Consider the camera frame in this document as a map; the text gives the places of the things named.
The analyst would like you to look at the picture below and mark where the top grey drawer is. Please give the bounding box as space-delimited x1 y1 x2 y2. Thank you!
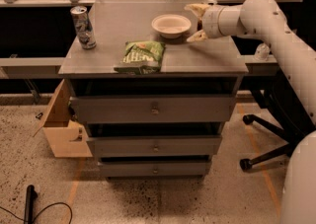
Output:
70 96 235 124

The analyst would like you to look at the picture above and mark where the green chip bag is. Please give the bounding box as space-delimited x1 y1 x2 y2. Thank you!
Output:
114 40 165 75

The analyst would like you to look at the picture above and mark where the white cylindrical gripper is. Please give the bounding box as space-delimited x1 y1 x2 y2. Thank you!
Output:
185 3 227 42

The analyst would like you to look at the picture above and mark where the middle grey drawer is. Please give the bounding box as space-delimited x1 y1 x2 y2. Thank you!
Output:
87 136 221 158

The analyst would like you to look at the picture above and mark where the black office chair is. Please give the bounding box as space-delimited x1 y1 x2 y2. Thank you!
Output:
240 70 315 171

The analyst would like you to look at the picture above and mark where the blue silver redbull can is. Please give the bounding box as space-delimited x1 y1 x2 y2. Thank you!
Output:
70 6 96 49

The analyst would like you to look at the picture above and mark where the black floor cable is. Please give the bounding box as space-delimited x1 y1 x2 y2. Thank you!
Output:
0 202 73 224

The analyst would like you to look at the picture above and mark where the bottom grey drawer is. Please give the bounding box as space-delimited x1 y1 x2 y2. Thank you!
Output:
98 161 210 178

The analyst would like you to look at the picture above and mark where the black cylinder tool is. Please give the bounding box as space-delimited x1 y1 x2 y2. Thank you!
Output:
24 185 38 224

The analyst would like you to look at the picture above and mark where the clear sanitizer bottle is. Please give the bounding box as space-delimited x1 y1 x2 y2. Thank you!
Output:
254 43 270 61

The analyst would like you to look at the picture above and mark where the grey drawer cabinet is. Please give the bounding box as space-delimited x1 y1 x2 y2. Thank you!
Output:
59 0 248 177

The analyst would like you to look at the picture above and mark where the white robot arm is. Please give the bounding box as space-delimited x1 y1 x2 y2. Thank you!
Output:
185 0 316 224

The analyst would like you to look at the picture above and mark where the grey drawer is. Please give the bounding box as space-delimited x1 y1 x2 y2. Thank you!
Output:
98 161 210 178
87 136 221 158
70 96 235 124

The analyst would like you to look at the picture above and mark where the white paper bowl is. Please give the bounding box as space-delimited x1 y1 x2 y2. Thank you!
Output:
151 14 192 38

